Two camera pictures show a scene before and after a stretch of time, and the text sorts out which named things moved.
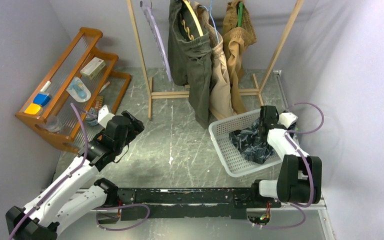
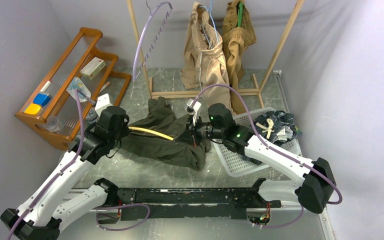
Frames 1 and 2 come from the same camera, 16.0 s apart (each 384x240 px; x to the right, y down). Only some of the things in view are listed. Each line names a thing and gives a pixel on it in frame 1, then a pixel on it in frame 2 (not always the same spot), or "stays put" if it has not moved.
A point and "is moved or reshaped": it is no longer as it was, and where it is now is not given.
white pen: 107,83 stays put
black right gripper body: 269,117 → 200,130
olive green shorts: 190,59 → 183,150
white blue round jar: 92,120 stays put
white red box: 95,66 stays put
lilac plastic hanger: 147,7 → 135,63
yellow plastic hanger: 198,24 → 151,132
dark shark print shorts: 250,145 is moved or reshaped
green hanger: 240,12 stays put
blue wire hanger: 209,9 stays put
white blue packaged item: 79,90 stays put
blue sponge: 41,99 stays put
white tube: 45,86 stays put
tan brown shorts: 238,32 stays put
